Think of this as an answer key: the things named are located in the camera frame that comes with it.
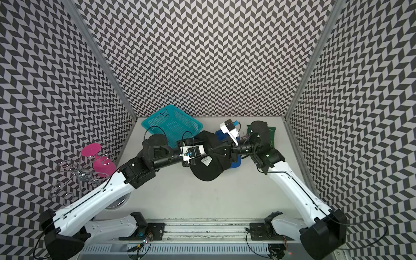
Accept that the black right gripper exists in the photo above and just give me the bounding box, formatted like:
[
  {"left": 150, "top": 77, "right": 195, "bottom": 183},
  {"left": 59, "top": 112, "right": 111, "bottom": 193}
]
[{"left": 209, "top": 136, "right": 258, "bottom": 163}]

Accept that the blue baseball cap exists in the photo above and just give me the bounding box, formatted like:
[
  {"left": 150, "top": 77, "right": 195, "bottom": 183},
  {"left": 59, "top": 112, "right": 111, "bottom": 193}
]
[{"left": 215, "top": 130, "right": 242, "bottom": 169}]

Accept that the black cap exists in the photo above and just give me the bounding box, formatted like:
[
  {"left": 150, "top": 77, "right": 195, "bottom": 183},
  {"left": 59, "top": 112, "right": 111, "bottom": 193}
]
[{"left": 190, "top": 131, "right": 231, "bottom": 182}]

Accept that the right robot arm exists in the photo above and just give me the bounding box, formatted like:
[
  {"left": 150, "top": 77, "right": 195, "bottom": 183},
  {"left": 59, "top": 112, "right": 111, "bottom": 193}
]
[{"left": 220, "top": 119, "right": 347, "bottom": 260}]

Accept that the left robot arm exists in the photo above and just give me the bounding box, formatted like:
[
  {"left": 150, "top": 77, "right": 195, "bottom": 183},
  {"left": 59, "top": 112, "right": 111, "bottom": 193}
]
[{"left": 39, "top": 134, "right": 208, "bottom": 260}]

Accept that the teal plastic basket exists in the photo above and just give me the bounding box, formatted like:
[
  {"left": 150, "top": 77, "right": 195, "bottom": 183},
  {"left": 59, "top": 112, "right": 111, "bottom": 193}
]
[{"left": 141, "top": 105, "right": 203, "bottom": 148}]

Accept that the green crisp bag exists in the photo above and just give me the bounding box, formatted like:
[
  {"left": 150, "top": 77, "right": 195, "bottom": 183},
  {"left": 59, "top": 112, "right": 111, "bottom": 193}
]
[{"left": 247, "top": 125, "right": 276, "bottom": 148}]

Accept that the pink plastic wine glass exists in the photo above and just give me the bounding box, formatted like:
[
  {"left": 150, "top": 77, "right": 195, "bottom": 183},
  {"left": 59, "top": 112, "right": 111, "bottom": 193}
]
[{"left": 81, "top": 143, "right": 117, "bottom": 178}]

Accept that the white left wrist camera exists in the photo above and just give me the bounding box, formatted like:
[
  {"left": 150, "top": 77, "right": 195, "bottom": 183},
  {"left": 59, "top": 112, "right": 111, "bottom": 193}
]
[{"left": 180, "top": 145, "right": 206, "bottom": 163}]

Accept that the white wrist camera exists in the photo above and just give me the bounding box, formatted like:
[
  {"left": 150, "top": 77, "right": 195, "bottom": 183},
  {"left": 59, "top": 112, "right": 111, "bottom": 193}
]
[
  {"left": 180, "top": 145, "right": 206, "bottom": 163},
  {"left": 220, "top": 119, "right": 239, "bottom": 147}
]

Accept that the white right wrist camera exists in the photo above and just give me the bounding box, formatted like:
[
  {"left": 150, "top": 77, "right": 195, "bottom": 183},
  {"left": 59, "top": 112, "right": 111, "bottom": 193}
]
[{"left": 220, "top": 119, "right": 239, "bottom": 147}]

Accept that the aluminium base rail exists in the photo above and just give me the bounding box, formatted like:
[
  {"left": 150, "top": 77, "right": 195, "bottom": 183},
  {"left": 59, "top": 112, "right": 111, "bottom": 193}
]
[{"left": 75, "top": 219, "right": 311, "bottom": 260}]

